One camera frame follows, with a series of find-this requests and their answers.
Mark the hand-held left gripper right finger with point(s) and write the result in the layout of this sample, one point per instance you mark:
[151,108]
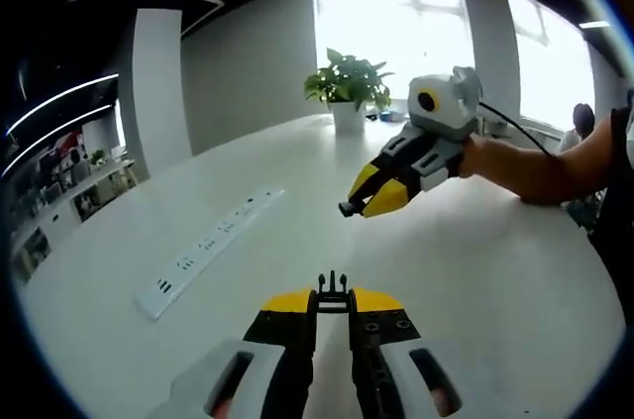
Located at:
[371,354]

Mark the black plastic buckle socket part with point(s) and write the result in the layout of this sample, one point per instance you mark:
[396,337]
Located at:
[348,209]

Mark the person's right hand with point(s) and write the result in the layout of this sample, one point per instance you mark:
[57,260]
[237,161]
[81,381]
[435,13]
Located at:
[478,159]

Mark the row of white office desks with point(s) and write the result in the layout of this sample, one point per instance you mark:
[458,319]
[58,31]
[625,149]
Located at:
[59,211]

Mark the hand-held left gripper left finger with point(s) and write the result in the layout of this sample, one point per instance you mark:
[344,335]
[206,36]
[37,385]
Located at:
[292,354]

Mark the white power strip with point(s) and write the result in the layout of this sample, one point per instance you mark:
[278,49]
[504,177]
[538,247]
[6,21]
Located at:
[198,260]

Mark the person's black clothing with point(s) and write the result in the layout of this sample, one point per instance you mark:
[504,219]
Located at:
[621,141]

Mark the black plastic buckle pronged part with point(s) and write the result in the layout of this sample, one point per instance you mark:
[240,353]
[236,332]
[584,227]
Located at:
[331,296]

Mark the small blue objects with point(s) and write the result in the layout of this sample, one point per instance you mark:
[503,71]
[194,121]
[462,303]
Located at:
[391,115]

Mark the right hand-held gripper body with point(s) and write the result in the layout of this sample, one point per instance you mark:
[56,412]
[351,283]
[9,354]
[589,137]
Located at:
[446,112]

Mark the green potted plant white pot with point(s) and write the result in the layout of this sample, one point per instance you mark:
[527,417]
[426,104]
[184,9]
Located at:
[348,112]

